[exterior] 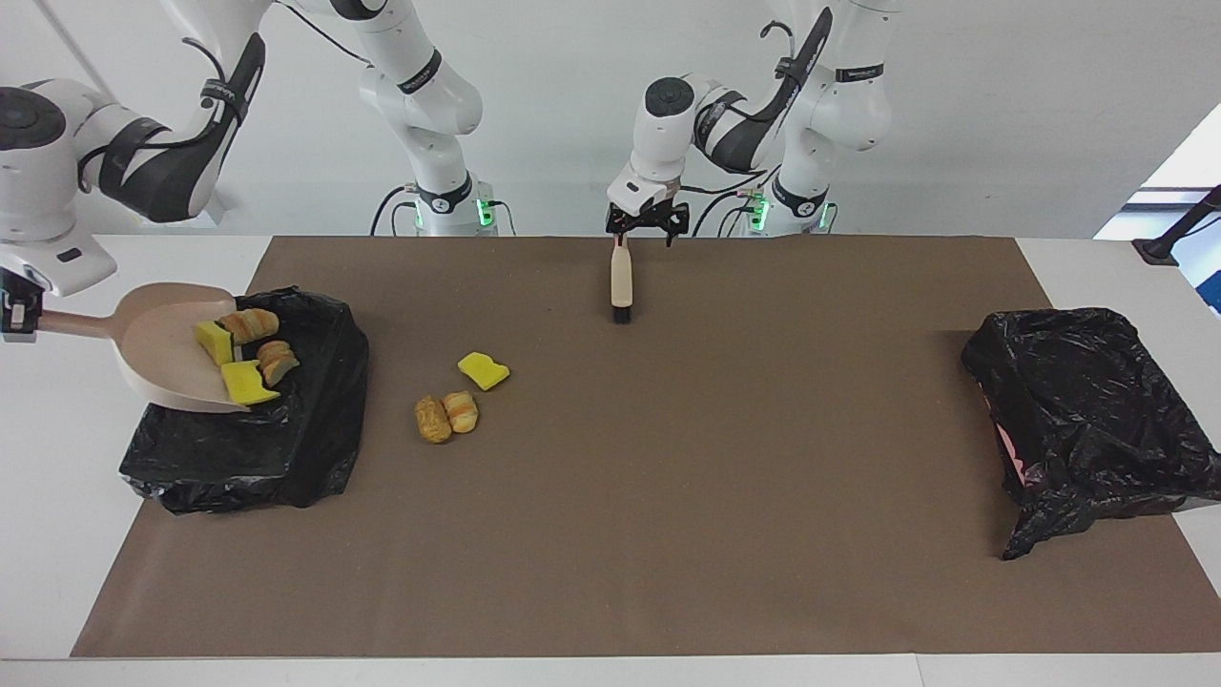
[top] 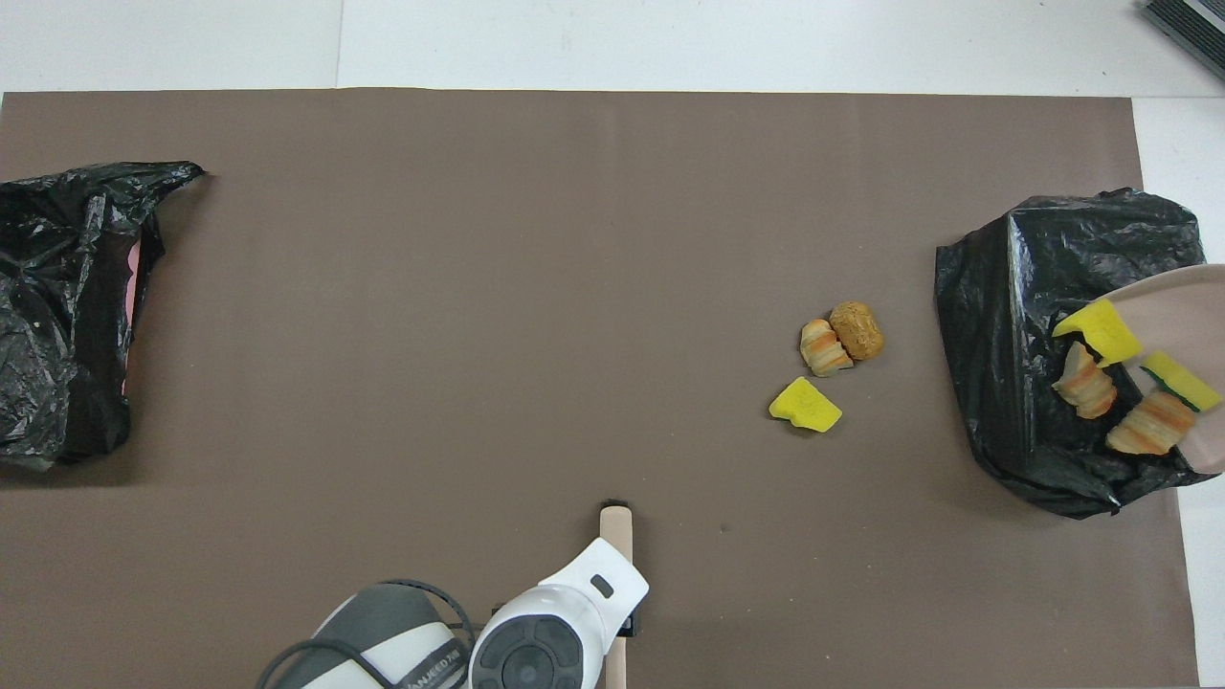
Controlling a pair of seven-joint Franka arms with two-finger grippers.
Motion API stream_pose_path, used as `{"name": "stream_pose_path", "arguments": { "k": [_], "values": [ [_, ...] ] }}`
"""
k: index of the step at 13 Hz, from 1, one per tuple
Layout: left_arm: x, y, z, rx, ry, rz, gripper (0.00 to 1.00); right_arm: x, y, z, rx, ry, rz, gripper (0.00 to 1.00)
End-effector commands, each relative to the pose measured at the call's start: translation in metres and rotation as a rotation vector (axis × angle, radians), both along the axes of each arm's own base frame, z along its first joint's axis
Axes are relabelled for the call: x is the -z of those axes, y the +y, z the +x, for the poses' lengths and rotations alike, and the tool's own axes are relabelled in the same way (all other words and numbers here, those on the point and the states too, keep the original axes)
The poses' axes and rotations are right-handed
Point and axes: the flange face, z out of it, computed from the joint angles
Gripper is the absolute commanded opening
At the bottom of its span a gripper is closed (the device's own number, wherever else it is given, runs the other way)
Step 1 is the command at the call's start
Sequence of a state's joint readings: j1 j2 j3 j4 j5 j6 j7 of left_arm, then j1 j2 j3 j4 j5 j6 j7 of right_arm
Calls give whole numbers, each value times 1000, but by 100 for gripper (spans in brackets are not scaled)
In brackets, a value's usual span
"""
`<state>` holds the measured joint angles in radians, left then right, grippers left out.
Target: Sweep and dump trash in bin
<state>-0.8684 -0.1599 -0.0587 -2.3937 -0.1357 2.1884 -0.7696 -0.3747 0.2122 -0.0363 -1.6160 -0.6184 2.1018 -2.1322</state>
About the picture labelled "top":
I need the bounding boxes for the beige hand brush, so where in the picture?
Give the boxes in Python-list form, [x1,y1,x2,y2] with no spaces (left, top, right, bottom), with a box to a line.
[598,500,635,689]

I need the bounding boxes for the orange striped toy croissant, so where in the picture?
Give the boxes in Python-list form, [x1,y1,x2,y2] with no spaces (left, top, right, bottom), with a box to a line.
[799,319,855,377]
[1105,390,1197,456]

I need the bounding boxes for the brown toy bread roll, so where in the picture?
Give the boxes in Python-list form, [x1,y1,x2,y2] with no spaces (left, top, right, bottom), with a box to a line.
[828,300,886,362]

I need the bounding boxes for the pale toy croissant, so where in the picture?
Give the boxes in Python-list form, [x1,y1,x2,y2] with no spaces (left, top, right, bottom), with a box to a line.
[1052,341,1118,420]

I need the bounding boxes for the notched yellow sponge piece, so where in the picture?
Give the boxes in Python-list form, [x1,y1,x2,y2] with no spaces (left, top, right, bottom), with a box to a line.
[1052,298,1145,368]

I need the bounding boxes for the small yellow green sponge piece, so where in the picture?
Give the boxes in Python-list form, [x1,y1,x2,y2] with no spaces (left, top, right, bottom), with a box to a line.
[1139,350,1223,414]

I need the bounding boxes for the beige plastic dustpan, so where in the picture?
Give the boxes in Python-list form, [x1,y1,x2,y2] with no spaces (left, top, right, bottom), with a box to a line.
[1101,263,1225,477]

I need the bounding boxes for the black bag lined pink bin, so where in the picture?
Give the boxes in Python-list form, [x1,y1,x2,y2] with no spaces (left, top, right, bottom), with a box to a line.
[0,161,207,473]

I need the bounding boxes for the brown table mat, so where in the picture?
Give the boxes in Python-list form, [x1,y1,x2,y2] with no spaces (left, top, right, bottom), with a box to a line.
[0,88,1202,689]

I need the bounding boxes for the grey ribbed object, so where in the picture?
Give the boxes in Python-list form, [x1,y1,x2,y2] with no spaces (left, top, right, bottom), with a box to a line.
[1139,0,1225,82]

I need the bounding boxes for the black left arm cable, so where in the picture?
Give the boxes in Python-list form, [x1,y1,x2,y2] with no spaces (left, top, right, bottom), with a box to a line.
[254,577,479,689]

